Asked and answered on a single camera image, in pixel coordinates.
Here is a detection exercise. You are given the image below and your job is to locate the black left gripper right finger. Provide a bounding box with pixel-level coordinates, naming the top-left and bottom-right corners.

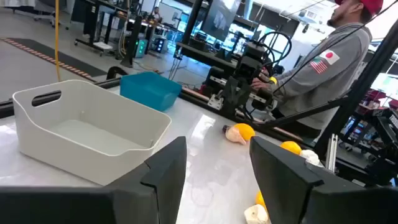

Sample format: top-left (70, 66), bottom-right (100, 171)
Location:
top-left (249, 136), bottom-right (355, 224)

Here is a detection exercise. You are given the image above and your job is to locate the black workstation desk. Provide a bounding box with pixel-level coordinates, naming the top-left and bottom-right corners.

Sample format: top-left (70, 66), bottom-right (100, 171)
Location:
top-left (71, 0), bottom-right (144, 68)

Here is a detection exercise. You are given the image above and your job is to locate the white garlic bulb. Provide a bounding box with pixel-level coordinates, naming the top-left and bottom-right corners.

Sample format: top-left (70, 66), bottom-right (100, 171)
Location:
top-left (243, 203), bottom-right (271, 224)
top-left (300, 149), bottom-right (325, 168)

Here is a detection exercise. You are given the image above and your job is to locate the red storage box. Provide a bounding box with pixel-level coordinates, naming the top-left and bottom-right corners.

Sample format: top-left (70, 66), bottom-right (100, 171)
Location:
top-left (366, 89), bottom-right (388, 102)

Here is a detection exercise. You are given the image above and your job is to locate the black mat with orange stripes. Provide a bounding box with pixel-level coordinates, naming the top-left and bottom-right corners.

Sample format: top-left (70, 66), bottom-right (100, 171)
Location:
top-left (1, 37), bottom-right (108, 82)

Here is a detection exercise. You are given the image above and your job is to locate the light grey plastic basket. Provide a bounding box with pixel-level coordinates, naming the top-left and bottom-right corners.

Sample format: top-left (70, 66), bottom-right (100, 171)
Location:
top-left (12, 79), bottom-right (172, 187)

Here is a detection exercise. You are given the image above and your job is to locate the dark monitor screen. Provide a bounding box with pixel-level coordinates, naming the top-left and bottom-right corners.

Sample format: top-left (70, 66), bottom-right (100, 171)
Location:
top-left (200, 0), bottom-right (242, 41)

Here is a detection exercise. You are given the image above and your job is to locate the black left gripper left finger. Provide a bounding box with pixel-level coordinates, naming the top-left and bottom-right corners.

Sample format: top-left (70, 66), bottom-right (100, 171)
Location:
top-left (104, 136), bottom-right (188, 224)

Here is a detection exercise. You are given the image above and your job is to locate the yellow lemon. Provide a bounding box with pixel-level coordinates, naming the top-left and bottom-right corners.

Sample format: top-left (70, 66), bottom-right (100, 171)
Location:
top-left (255, 190), bottom-right (267, 211)
top-left (233, 123), bottom-right (256, 142)
top-left (279, 141), bottom-right (302, 156)

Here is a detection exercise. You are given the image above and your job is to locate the yellow cable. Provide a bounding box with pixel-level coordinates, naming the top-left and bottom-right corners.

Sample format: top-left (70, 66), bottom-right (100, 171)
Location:
top-left (54, 0), bottom-right (62, 82)

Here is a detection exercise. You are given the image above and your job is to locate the teal plastic basket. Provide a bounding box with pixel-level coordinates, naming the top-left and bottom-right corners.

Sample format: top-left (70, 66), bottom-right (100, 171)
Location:
top-left (119, 72), bottom-right (183, 112)

